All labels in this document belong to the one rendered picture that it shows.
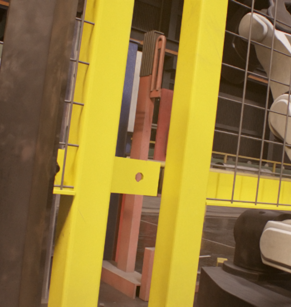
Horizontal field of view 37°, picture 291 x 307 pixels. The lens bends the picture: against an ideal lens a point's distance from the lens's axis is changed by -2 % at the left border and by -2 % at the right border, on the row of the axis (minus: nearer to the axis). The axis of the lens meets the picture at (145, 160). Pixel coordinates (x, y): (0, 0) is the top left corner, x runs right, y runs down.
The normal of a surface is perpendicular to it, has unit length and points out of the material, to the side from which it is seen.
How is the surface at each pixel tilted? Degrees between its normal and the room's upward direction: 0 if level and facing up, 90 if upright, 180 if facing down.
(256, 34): 90
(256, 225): 65
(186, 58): 90
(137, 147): 90
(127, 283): 90
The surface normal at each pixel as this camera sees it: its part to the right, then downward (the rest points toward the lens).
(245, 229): -0.86, -0.31
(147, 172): 0.55, 0.05
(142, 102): -0.83, -0.11
